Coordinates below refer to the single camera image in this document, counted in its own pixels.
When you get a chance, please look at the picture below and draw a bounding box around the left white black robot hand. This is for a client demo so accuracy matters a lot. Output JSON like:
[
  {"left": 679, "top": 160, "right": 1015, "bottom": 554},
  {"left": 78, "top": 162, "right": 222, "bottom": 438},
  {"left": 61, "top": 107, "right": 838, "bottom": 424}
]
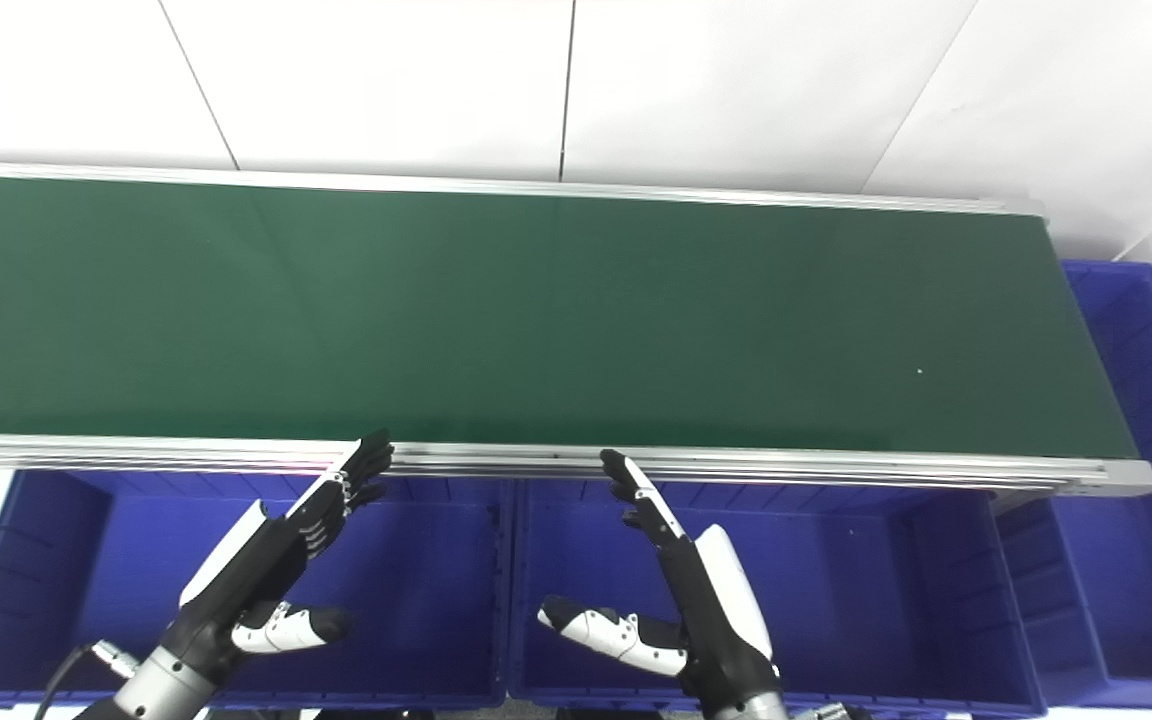
[{"left": 166, "top": 431, "right": 396, "bottom": 689}]

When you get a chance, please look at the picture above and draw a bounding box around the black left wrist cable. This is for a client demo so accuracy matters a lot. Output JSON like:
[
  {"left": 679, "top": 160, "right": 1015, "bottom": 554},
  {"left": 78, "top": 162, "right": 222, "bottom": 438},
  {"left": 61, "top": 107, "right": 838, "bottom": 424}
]
[{"left": 33, "top": 640, "right": 144, "bottom": 720}]

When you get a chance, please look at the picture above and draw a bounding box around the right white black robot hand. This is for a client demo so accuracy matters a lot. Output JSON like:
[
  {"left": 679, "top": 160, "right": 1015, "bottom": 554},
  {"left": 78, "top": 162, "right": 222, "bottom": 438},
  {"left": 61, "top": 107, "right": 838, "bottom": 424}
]
[{"left": 537, "top": 448, "right": 783, "bottom": 715}]

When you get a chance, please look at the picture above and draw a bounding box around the blue plastic bin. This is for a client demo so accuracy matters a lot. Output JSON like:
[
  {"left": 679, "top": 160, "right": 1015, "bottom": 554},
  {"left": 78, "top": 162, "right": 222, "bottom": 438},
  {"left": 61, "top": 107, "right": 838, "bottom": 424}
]
[
  {"left": 508, "top": 478, "right": 1049, "bottom": 719},
  {"left": 994, "top": 260, "right": 1152, "bottom": 711},
  {"left": 0, "top": 468, "right": 514, "bottom": 711}
]

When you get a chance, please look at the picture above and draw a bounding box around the green conveyor belt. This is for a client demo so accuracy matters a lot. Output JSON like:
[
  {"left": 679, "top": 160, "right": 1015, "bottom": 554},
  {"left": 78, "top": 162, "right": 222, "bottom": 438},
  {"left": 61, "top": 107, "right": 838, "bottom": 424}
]
[
  {"left": 0, "top": 160, "right": 1152, "bottom": 501},
  {"left": 0, "top": 174, "right": 1142, "bottom": 461}
]

